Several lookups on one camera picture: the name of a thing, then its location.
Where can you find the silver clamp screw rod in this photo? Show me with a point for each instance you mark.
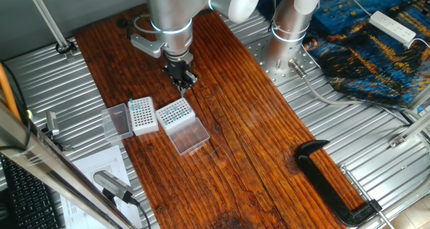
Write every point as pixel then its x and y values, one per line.
pixel 356 185

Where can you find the silver metal frame bar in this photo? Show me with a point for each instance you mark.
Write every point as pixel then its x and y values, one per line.
pixel 50 168

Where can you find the blue painted cloth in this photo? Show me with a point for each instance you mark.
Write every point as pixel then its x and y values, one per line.
pixel 369 71

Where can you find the white power strip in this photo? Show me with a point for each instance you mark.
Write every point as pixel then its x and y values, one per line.
pixel 391 28

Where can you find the silver camera with black end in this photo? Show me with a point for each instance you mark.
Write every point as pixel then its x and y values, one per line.
pixel 112 185

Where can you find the silver perforated base plate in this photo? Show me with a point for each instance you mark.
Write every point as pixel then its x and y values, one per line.
pixel 268 71

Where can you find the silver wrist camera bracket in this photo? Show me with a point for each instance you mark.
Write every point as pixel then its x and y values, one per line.
pixel 146 45

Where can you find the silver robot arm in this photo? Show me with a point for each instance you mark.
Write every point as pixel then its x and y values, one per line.
pixel 289 21

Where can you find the black C-clamp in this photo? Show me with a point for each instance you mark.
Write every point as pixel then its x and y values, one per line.
pixel 319 182

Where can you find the small silver camera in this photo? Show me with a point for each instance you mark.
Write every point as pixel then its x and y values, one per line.
pixel 52 123

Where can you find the white pipette tip holder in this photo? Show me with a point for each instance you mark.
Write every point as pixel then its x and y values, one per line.
pixel 146 126
pixel 179 125

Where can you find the aluminium profile bar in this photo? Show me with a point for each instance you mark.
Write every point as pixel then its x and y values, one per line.
pixel 421 98
pixel 410 130

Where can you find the printed paper sheet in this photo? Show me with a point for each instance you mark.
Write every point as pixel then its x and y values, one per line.
pixel 97 162

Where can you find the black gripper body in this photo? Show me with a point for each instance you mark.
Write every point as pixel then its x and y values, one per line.
pixel 178 69

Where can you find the thin aluminium post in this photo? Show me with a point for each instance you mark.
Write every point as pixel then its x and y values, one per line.
pixel 47 17

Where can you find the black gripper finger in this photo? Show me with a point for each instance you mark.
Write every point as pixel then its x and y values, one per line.
pixel 183 84
pixel 192 78

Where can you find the black keyboard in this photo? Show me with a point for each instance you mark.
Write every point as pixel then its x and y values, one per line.
pixel 30 202

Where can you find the brown wooden board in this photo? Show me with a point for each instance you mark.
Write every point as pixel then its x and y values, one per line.
pixel 235 138

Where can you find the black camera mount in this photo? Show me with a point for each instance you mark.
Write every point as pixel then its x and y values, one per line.
pixel 62 145

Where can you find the clear plastic holder lid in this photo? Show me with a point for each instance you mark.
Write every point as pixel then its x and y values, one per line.
pixel 117 123
pixel 188 136

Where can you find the orange tube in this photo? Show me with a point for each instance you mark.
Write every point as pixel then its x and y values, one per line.
pixel 7 91

